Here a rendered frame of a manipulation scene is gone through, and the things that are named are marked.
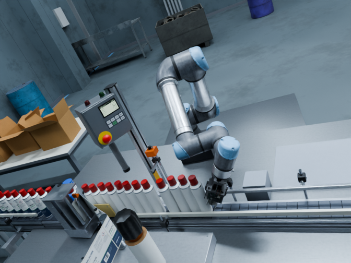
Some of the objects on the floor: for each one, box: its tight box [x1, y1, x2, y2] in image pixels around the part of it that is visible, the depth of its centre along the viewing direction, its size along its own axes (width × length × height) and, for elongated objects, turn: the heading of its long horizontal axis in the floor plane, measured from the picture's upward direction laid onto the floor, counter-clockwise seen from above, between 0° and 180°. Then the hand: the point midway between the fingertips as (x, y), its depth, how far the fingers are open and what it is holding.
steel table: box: [71, 17, 153, 71], centre depth 874 cm, size 79×217×107 cm, turn 113°
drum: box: [6, 80, 54, 118], centre depth 654 cm, size 65×62×94 cm
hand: (212, 201), depth 129 cm, fingers closed, pressing on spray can
